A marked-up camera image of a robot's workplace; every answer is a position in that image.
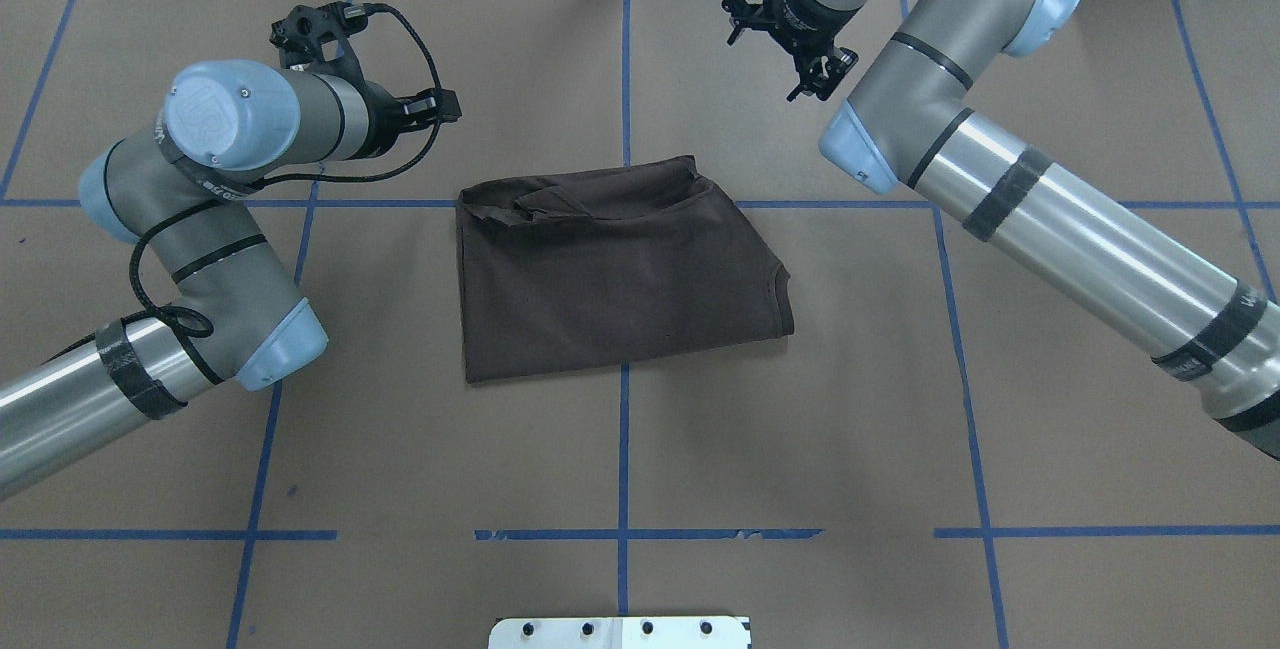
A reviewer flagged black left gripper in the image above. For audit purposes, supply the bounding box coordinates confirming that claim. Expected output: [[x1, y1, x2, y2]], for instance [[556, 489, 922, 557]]
[[351, 81, 462, 160]]

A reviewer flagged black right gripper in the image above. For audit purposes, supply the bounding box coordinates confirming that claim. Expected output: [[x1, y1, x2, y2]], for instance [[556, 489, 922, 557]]
[[722, 0, 859, 99]]

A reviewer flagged dark brown t-shirt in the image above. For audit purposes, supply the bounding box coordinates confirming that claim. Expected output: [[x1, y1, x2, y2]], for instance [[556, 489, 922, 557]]
[[456, 154, 795, 384]]

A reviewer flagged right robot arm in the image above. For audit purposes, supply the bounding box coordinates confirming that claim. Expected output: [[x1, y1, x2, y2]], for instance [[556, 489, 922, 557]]
[[721, 0, 1279, 460]]

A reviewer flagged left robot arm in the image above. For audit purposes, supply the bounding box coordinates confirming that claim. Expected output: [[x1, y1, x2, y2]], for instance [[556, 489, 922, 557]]
[[3, 58, 461, 498]]

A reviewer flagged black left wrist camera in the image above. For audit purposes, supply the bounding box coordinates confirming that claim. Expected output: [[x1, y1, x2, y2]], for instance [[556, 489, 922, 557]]
[[269, 1, 369, 76]]

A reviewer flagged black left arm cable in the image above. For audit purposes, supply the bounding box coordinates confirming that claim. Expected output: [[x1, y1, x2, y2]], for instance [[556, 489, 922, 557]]
[[50, 3, 445, 360]]

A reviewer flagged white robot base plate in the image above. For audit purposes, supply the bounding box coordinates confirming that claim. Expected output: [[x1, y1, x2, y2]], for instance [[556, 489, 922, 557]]
[[486, 614, 753, 648]]

